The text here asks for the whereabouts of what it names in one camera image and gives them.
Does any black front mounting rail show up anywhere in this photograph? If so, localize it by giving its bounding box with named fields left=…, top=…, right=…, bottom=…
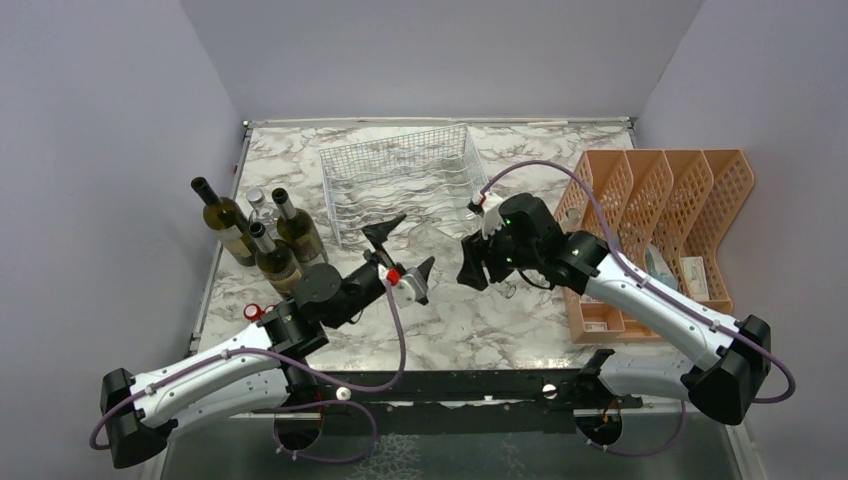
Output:
left=231, top=367, right=743, bottom=439

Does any green wine bottle middle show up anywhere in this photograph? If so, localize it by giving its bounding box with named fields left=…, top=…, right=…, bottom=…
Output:
left=272, top=187, right=329, bottom=270

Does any white wire wine rack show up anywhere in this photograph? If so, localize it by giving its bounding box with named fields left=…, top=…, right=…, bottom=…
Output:
left=319, top=124, right=488, bottom=247

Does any blue white tape dispenser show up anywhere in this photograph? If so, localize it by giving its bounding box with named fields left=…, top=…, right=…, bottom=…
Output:
left=645, top=244, right=679, bottom=291

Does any red capped small bottle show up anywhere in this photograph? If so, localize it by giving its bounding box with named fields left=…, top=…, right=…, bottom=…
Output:
left=243, top=303, right=264, bottom=322

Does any green wine bottle front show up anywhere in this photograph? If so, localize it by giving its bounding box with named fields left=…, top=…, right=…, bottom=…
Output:
left=248, top=222, right=302, bottom=298

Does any clear glass bottle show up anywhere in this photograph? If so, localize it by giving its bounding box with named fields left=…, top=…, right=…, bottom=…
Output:
left=492, top=280, right=518, bottom=299
left=440, top=154, right=487, bottom=238
left=559, top=207, right=583, bottom=232

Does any green wine bottle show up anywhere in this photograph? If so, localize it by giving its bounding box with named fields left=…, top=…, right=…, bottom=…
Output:
left=191, top=177, right=257, bottom=266
left=248, top=222, right=302, bottom=298
left=272, top=187, right=329, bottom=270

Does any green wine bottle back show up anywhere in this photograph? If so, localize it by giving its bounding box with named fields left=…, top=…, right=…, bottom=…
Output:
left=191, top=177, right=257, bottom=266

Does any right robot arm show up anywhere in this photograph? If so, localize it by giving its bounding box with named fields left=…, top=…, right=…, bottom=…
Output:
left=457, top=193, right=773, bottom=425

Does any white label card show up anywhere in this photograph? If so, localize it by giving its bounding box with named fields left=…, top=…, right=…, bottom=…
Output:
left=680, top=256, right=710, bottom=301

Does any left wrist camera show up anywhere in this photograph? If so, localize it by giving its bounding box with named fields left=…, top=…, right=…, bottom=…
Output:
left=385, top=267, right=429, bottom=308

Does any orange plastic file organizer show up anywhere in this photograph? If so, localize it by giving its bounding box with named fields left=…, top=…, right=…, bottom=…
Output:
left=554, top=149, right=755, bottom=344

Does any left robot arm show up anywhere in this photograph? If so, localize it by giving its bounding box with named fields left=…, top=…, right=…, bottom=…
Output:
left=89, top=215, right=435, bottom=469

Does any clear bottle silver cap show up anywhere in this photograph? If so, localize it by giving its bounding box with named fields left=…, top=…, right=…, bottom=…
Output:
left=246, top=188, right=280, bottom=232

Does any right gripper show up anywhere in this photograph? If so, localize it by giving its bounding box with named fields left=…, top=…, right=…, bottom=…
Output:
left=457, top=216, right=542, bottom=290

